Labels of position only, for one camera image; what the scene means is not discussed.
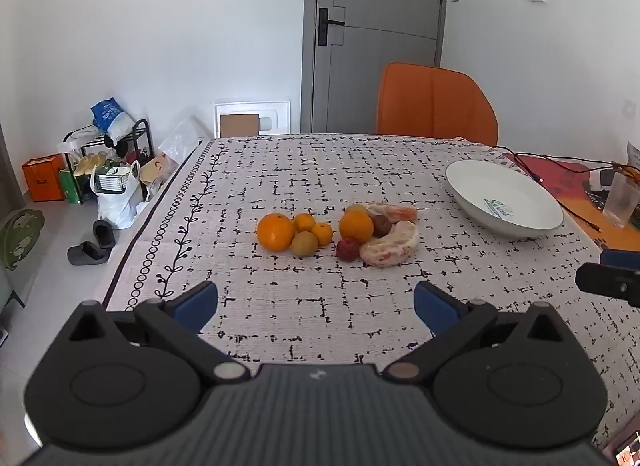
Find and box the grey door with black lock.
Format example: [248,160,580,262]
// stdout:
[301,0,449,135]

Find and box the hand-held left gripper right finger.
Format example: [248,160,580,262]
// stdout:
[381,280,586,389]

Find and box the green box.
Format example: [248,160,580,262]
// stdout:
[58,168,84,206]

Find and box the large orange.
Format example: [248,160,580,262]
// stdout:
[256,213,296,253]

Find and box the green-brown kiwi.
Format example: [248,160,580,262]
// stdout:
[291,231,319,259]

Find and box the white plastic shopping bag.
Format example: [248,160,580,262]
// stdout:
[90,161,143,231]

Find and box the medium orange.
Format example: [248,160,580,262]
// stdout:
[339,211,375,245]

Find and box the beige paper bag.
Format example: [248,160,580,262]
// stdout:
[138,154,174,185]

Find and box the white charger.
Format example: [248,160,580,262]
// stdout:
[588,168,617,192]

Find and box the white bag on rack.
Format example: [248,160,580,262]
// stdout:
[56,125,109,153]

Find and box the black door lock handle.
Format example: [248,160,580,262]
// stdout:
[318,8,346,46]

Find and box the clear plastic bag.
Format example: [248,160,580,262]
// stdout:
[158,116,212,167]

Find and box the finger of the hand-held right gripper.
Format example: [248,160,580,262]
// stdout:
[575,262,640,308]
[599,248,640,270]

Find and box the red orange placemat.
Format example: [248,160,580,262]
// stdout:
[500,151,622,253]

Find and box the white foam board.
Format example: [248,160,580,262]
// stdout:
[214,100,291,139]

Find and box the clear plastic cup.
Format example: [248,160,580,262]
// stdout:
[602,171,640,229]

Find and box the orange box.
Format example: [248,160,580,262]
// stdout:
[21,154,66,203]

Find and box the small red apple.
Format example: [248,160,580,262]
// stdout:
[336,238,362,263]

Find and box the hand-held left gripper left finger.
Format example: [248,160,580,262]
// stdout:
[47,280,252,388]

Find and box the green round mat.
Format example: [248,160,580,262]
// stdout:
[0,208,46,272]

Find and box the white plate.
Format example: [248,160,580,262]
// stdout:
[445,160,565,241]

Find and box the blue and white bag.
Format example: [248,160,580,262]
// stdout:
[90,98,136,143]

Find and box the orange chair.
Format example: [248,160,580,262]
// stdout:
[376,62,500,147]

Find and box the black shoe rack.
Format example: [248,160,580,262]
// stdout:
[62,118,156,205]

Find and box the black patterned white tablecloth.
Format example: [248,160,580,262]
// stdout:
[102,133,640,452]

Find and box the brown cardboard sheet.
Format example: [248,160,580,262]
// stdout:
[220,114,260,138]

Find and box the pair of yellow slippers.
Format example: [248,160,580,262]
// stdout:
[72,152,109,177]

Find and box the curved peeled pomelo segment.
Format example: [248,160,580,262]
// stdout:
[359,221,420,268]

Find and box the grey slipper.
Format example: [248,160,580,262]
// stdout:
[92,219,117,249]
[67,241,109,267]

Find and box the black cable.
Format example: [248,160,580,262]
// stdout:
[492,145,617,234]

